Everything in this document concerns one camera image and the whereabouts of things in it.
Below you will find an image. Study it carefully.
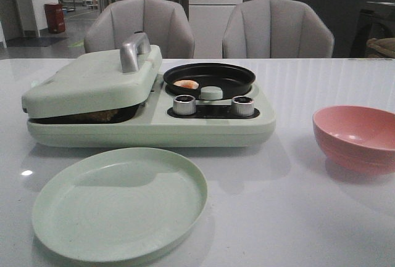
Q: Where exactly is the cooked shrimp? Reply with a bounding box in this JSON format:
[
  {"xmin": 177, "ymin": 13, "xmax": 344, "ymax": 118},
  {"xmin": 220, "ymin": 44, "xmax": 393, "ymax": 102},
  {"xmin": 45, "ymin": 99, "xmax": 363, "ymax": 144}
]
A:
[{"xmin": 173, "ymin": 80, "xmax": 199, "ymax": 89}]

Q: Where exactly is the bread slice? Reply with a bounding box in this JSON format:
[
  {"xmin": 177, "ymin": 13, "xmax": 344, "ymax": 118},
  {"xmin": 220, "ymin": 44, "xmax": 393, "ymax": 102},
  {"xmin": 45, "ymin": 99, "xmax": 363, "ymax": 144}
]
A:
[{"xmin": 66, "ymin": 109, "xmax": 120, "ymax": 123}]

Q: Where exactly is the breakfast maker hinged lid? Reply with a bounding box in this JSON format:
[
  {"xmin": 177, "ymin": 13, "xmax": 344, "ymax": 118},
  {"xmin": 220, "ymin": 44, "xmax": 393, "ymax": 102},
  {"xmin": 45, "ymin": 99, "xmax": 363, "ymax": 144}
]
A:
[{"xmin": 22, "ymin": 44, "xmax": 162, "ymax": 118}]

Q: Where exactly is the pink plastic bowl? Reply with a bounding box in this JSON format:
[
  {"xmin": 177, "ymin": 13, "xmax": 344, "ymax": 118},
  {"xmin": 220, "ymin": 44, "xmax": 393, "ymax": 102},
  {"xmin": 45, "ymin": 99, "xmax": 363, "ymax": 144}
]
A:
[{"xmin": 312, "ymin": 105, "xmax": 394, "ymax": 175}]

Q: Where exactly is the mint green breakfast maker base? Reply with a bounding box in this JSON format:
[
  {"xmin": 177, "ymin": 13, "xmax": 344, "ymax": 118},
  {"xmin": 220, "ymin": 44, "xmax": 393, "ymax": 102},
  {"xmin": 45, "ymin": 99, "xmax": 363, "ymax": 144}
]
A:
[{"xmin": 27, "ymin": 74, "xmax": 276, "ymax": 148}]

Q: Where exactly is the left silver control knob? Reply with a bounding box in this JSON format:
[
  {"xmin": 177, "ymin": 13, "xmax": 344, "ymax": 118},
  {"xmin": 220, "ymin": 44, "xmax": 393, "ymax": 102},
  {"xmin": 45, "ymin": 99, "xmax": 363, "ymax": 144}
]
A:
[{"xmin": 172, "ymin": 94, "xmax": 196, "ymax": 116}]

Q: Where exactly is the silver control knob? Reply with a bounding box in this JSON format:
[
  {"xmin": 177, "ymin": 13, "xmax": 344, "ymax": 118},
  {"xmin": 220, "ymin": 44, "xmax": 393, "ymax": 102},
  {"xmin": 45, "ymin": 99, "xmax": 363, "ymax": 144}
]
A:
[
  {"xmin": 172, "ymin": 94, "xmax": 196, "ymax": 116},
  {"xmin": 230, "ymin": 96, "xmax": 255, "ymax": 117}
]

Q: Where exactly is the right silver control knob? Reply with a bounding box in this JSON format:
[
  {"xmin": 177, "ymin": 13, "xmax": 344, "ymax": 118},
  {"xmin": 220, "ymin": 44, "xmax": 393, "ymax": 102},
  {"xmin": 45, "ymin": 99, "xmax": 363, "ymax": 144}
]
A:
[{"xmin": 230, "ymin": 96, "xmax": 255, "ymax": 117}]

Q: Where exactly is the black round frying pan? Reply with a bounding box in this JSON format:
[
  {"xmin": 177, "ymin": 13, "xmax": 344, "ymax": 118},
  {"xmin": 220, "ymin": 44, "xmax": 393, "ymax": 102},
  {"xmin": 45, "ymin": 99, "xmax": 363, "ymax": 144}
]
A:
[{"xmin": 164, "ymin": 62, "xmax": 256, "ymax": 99}]

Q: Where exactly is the left grey upholstered chair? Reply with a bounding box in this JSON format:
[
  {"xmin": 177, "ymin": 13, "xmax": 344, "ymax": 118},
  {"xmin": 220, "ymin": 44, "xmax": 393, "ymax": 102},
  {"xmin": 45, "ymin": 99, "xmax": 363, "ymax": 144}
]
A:
[{"xmin": 84, "ymin": 0, "xmax": 195, "ymax": 59}]

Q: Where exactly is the grey upholstered chair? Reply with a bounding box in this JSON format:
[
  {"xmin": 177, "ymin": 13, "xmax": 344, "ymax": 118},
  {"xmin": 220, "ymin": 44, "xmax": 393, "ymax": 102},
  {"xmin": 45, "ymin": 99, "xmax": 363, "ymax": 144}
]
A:
[
  {"xmin": 84, "ymin": 0, "xmax": 195, "ymax": 59},
  {"xmin": 222, "ymin": 0, "xmax": 335, "ymax": 59}
]

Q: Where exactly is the right grey upholstered chair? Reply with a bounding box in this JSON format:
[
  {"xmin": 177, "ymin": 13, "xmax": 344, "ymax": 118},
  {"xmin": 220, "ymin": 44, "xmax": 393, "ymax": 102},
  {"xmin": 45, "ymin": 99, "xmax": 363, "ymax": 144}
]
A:
[{"xmin": 222, "ymin": 0, "xmax": 335, "ymax": 59}]

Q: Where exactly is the mint green round plate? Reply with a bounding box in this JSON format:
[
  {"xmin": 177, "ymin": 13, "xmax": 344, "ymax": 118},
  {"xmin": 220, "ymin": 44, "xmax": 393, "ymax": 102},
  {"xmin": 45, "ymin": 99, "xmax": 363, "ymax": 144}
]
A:
[{"xmin": 32, "ymin": 147, "xmax": 207, "ymax": 266}]

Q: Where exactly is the white refrigerator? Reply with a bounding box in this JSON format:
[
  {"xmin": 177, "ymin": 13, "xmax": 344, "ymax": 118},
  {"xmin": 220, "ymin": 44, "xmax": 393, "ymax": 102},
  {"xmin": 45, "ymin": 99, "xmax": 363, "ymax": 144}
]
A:
[{"xmin": 188, "ymin": 0, "xmax": 243, "ymax": 59}]

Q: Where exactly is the red bin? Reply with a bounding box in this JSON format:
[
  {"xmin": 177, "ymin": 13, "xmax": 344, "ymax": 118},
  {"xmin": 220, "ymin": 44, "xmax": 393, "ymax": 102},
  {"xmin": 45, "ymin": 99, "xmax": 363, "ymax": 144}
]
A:
[{"xmin": 44, "ymin": 3, "xmax": 65, "ymax": 33}]

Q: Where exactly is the dark washing machine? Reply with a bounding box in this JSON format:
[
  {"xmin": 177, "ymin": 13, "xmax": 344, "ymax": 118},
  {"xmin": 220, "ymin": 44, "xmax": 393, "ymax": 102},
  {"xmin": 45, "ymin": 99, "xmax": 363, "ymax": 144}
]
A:
[{"xmin": 349, "ymin": 1, "xmax": 394, "ymax": 57}]

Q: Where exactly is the mint green pan handle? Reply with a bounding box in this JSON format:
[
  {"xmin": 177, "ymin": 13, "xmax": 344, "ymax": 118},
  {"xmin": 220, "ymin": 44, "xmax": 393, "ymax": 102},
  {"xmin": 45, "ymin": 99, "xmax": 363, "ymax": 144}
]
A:
[{"xmin": 199, "ymin": 86, "xmax": 223, "ymax": 101}]

